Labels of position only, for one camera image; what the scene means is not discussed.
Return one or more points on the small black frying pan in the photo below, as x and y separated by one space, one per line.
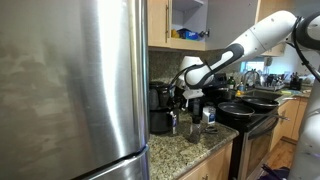
260 102

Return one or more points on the dish soap bottle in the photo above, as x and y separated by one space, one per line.
240 89

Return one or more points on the stainless steel fridge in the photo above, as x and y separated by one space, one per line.
66 83

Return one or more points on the black coffee maker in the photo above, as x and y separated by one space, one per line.
158 96

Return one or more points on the black countertop appliance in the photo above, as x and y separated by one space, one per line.
220 80

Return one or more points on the glass shaker black cap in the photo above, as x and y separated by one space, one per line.
195 133

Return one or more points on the dish rack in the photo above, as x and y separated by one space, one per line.
273 85

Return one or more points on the large black frying pan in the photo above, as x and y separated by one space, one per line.
235 110

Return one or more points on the wooden cabinet door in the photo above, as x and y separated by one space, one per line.
156 23

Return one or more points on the black stove with oven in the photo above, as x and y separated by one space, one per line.
253 150

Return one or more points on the yellow packet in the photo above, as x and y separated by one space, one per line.
175 33

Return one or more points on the blue box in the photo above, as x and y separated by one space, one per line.
189 34

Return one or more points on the grey open cabinet door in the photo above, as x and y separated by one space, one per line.
230 20

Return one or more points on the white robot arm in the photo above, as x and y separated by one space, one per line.
263 33

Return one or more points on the metal sink faucet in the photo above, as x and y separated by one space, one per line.
248 75

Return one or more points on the black utensil holder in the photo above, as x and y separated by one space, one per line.
296 82

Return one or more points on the wooden sink base cabinet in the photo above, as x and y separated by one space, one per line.
290 116

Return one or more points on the wooden counter base cabinet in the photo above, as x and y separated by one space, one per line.
213 166

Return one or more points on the green glass bottle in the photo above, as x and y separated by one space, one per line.
231 83

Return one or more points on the open wall cabinet shelf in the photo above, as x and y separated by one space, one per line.
186 45

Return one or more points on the yellow green sponge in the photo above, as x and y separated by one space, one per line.
286 92

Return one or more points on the metal scissors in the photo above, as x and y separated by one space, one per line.
211 130

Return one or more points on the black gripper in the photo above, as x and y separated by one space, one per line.
196 106

